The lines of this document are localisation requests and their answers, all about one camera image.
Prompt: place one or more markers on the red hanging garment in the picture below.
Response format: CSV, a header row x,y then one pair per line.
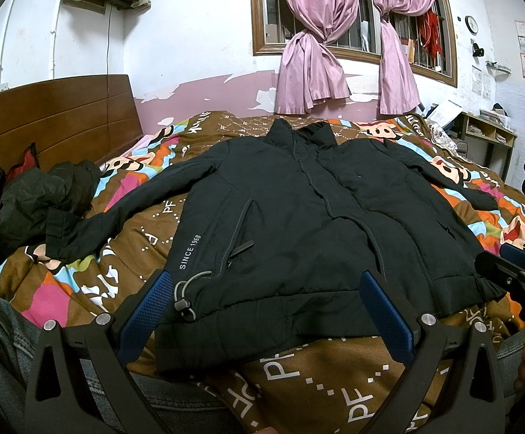
x,y
429,30

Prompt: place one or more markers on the brown wooden headboard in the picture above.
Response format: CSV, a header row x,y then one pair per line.
x,y
68,119

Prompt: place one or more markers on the black winter jacket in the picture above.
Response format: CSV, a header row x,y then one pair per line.
x,y
275,233

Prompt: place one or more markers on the wooden desk shelf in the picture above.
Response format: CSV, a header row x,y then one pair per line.
x,y
487,144

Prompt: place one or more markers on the round wall clock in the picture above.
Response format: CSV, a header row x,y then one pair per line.
x,y
471,24

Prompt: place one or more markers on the dark green jacket pile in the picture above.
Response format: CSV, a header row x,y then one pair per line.
x,y
67,188

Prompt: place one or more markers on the wooden framed window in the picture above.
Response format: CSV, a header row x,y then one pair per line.
x,y
274,25

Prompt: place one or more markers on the right pink curtain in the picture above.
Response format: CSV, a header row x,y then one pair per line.
x,y
398,90

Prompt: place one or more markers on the left pink curtain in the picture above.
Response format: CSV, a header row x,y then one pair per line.
x,y
309,73

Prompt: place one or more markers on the red cloth by headboard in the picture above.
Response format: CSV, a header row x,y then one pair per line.
x,y
23,164

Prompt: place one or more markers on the pink curtain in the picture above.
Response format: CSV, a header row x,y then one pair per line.
x,y
398,90
309,73

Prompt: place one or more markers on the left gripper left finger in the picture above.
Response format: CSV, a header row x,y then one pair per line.
x,y
58,397

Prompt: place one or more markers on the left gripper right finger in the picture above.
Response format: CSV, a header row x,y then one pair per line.
x,y
471,399

